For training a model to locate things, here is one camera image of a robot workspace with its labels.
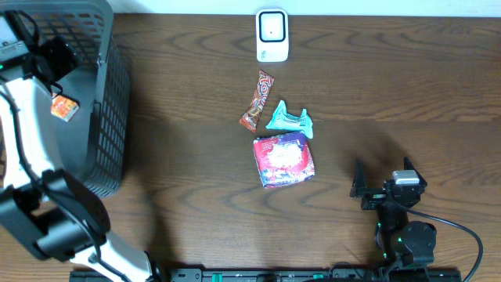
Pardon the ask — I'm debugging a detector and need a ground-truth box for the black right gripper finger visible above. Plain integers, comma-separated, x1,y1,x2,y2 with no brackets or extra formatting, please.
404,157,422,180
350,160,367,197

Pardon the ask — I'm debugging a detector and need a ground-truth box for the orange small snack packet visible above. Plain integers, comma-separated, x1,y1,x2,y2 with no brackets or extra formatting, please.
50,93,80,122

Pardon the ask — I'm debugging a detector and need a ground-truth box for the red purple snack bag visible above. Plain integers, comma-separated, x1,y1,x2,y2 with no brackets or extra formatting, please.
253,132,315,189

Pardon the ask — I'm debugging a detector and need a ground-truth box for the teal snack wrapper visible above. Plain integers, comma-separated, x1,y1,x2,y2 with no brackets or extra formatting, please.
265,100,314,139

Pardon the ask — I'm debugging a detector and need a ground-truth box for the red chocolate bar wrapper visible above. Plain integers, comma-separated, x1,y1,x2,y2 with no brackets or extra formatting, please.
239,70,275,133

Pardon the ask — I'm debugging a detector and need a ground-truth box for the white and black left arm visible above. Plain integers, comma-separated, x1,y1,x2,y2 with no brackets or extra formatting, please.
1,10,164,281

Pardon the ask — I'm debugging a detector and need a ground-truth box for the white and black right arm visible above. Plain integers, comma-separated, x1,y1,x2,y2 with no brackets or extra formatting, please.
350,157,437,269

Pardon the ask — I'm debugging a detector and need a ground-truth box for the white barcode scanner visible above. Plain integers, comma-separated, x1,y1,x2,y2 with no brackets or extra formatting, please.
255,9,290,63

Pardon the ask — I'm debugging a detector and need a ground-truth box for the dark grey plastic basket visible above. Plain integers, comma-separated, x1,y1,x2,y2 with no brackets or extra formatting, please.
1,0,131,197

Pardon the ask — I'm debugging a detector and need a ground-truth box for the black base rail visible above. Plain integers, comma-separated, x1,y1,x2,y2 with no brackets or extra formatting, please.
69,267,463,282

